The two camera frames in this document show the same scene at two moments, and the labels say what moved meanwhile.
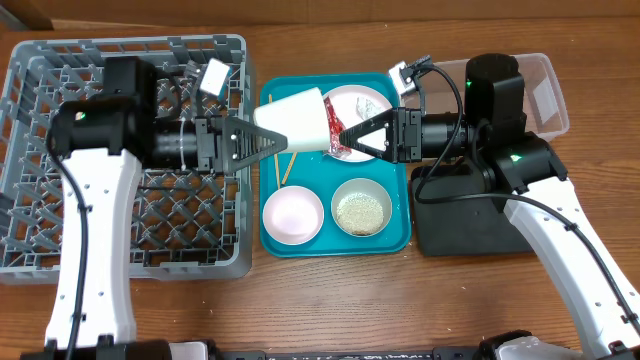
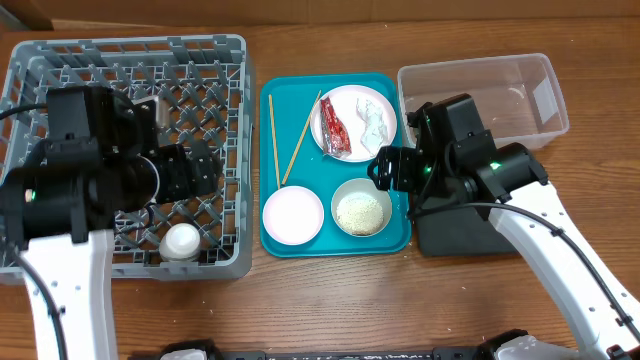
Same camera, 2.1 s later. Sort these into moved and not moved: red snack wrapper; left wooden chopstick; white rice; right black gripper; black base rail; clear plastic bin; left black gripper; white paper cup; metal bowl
Moved: left black gripper; right black gripper; white paper cup
Not moved: red snack wrapper; black base rail; white rice; clear plastic bin; left wooden chopstick; metal bowl
